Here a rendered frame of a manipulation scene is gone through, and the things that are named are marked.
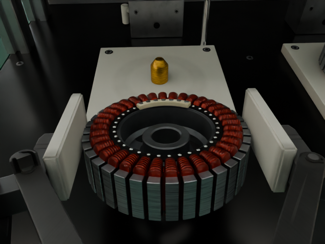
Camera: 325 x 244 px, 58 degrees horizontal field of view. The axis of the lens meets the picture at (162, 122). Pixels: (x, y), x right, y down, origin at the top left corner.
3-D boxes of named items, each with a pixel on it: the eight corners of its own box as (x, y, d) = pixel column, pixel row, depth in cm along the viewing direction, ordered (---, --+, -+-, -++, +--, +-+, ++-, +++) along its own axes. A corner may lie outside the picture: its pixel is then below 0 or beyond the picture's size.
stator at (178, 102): (269, 222, 17) (281, 171, 15) (72, 231, 17) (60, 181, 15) (224, 124, 27) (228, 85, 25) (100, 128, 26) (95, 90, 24)
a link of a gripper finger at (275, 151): (283, 149, 14) (298, 148, 14) (245, 87, 20) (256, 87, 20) (272, 193, 16) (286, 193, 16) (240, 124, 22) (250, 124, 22)
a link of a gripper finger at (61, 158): (68, 202, 16) (54, 202, 15) (89, 129, 21) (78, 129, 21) (57, 157, 14) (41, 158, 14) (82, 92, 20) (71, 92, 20)
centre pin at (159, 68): (168, 84, 33) (169, 63, 31) (151, 84, 33) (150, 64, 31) (167, 74, 34) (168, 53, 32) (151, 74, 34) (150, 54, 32)
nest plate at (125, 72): (238, 132, 29) (240, 123, 28) (85, 137, 28) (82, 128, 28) (213, 53, 40) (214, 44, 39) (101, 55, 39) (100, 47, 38)
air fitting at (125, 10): (130, 26, 42) (128, 6, 40) (122, 27, 42) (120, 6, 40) (130, 23, 43) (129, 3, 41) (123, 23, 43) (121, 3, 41)
